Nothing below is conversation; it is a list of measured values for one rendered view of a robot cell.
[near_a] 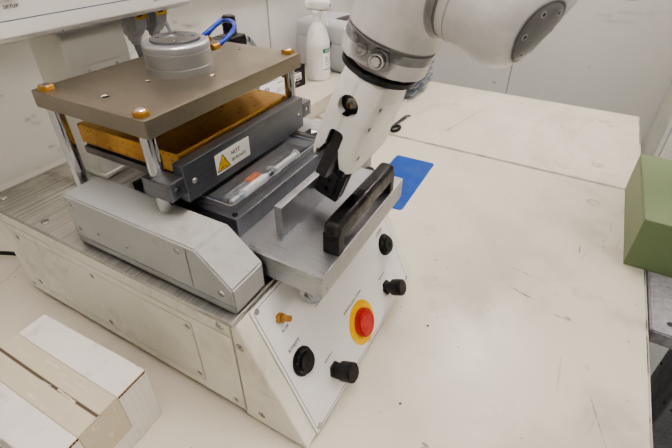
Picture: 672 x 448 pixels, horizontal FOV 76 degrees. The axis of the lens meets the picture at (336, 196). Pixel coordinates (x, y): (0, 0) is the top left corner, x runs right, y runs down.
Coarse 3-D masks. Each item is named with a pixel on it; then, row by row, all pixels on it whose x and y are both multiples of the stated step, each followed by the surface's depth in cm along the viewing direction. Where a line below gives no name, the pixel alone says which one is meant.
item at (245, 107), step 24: (240, 96) 60; (264, 96) 60; (192, 120) 53; (216, 120) 53; (240, 120) 53; (96, 144) 52; (120, 144) 50; (168, 144) 47; (192, 144) 47; (144, 168) 50; (168, 168) 47
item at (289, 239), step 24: (360, 168) 61; (312, 192) 51; (384, 192) 55; (264, 216) 51; (288, 216) 47; (312, 216) 51; (384, 216) 55; (264, 240) 47; (288, 240) 47; (312, 240) 47; (360, 240) 50; (264, 264) 46; (288, 264) 44; (312, 264) 44; (336, 264) 45; (312, 288) 44
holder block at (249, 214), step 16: (304, 160) 57; (288, 176) 54; (304, 176) 57; (144, 192) 53; (272, 192) 51; (288, 192) 54; (192, 208) 49; (208, 208) 48; (240, 208) 48; (256, 208) 49; (272, 208) 52; (240, 224) 47
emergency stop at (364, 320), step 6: (360, 312) 59; (366, 312) 60; (360, 318) 59; (366, 318) 60; (372, 318) 61; (360, 324) 58; (366, 324) 60; (372, 324) 61; (360, 330) 59; (366, 330) 59; (372, 330) 61; (366, 336) 60
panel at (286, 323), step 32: (384, 224) 68; (384, 256) 67; (288, 288) 50; (352, 288) 60; (256, 320) 45; (288, 320) 47; (320, 320) 53; (352, 320) 59; (288, 352) 48; (320, 352) 53; (352, 352) 58; (288, 384) 48; (320, 384) 52; (320, 416) 51
